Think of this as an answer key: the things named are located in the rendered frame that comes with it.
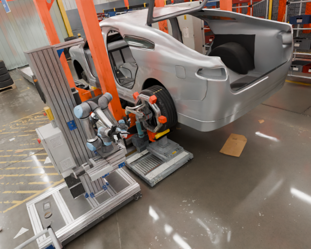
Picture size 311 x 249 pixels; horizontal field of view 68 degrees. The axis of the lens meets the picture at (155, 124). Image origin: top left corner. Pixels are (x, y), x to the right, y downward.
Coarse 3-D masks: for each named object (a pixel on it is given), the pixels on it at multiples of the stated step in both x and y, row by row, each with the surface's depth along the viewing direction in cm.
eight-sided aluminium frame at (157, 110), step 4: (140, 96) 318; (144, 96) 318; (148, 96) 312; (136, 100) 332; (140, 100) 334; (148, 100) 305; (136, 104) 339; (152, 104) 304; (136, 108) 342; (152, 108) 306; (156, 108) 305; (156, 112) 302; (160, 112) 306; (156, 116) 306; (156, 120) 310; (144, 124) 345; (148, 124) 348; (160, 124) 312; (148, 128) 341; (152, 128) 340; (156, 128) 321
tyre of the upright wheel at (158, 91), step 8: (152, 88) 320; (160, 88) 317; (160, 96) 307; (168, 96) 311; (160, 104) 303; (168, 104) 307; (168, 112) 307; (176, 112) 316; (168, 120) 311; (176, 120) 324; (160, 128) 329
